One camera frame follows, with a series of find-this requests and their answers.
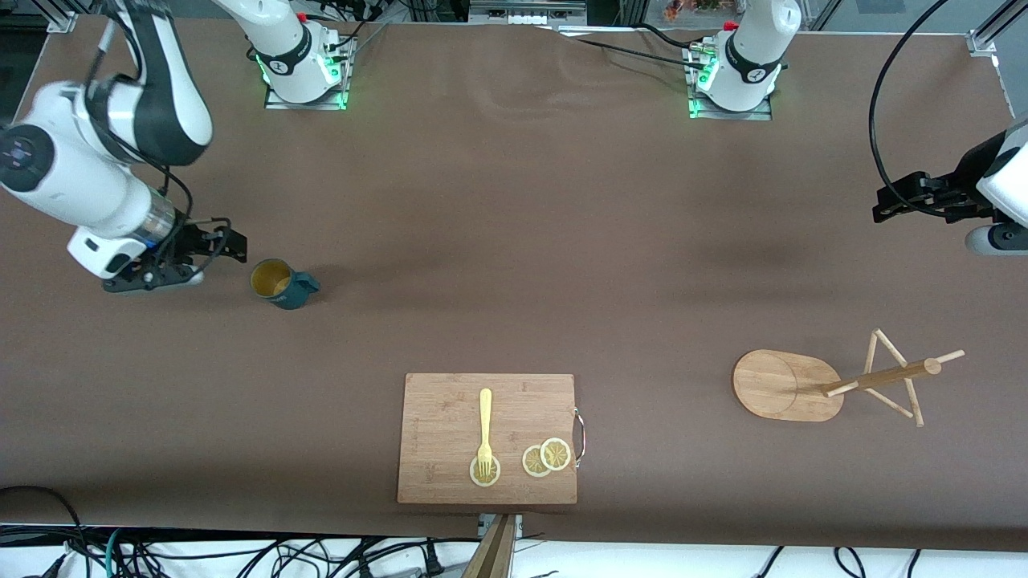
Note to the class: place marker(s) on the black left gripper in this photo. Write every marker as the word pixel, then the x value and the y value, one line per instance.
pixel 960 195

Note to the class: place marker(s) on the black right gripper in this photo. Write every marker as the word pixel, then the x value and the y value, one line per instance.
pixel 184 240

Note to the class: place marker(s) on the teal cup yellow inside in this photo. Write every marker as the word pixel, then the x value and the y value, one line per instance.
pixel 297 293

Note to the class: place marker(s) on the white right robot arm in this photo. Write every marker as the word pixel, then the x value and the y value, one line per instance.
pixel 72 189

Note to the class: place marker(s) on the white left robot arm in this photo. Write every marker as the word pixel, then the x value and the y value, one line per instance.
pixel 751 56

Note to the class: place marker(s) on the wooden cup rack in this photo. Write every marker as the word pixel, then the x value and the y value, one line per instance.
pixel 779 385

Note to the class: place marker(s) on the bamboo cutting board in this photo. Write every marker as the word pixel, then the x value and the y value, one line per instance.
pixel 442 417

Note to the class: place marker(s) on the orange red small objects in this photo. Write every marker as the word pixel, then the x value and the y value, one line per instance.
pixel 691 8

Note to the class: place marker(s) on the yellow plastic fork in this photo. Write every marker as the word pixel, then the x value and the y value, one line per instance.
pixel 485 417

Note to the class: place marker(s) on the lemon slice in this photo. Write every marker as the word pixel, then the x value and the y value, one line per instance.
pixel 475 480
pixel 530 463
pixel 556 454

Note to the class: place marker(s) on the black power plug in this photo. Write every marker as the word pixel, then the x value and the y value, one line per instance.
pixel 434 562

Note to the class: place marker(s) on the grey box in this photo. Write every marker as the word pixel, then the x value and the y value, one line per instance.
pixel 526 12

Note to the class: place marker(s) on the aluminium frame profile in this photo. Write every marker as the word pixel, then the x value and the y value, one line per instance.
pixel 981 40
pixel 63 22

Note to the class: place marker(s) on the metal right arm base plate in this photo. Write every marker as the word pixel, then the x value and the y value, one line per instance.
pixel 305 106

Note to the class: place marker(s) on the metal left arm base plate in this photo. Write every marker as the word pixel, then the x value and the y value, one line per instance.
pixel 731 116

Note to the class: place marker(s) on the metal bracket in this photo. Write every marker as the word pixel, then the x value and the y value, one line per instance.
pixel 483 523

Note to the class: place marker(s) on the wooden post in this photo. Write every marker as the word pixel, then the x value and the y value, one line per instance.
pixel 491 558

